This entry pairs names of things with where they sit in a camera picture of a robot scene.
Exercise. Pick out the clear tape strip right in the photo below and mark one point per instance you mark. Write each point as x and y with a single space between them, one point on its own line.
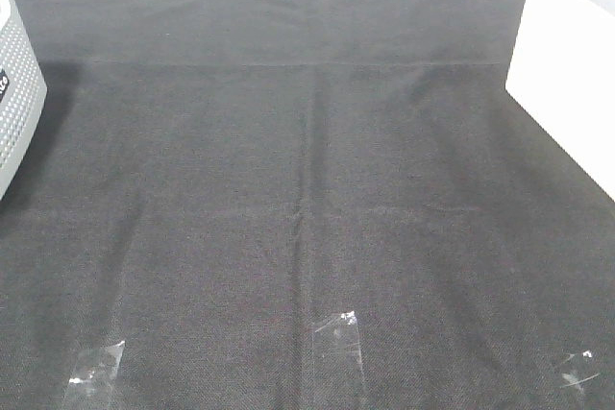
577 371

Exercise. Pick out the clear tape strip left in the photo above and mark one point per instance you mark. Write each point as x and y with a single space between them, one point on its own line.
91 384

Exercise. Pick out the clear tape strip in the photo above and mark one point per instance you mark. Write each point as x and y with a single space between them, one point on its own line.
577 371
337 366
91 384

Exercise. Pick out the grey perforated basket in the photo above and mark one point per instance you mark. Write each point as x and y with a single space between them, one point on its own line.
23 92

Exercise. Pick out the white slotted storage bin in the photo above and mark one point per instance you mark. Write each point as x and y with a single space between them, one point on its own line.
562 74

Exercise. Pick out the clear tape strip middle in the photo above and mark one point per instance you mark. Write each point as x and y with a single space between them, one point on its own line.
337 366

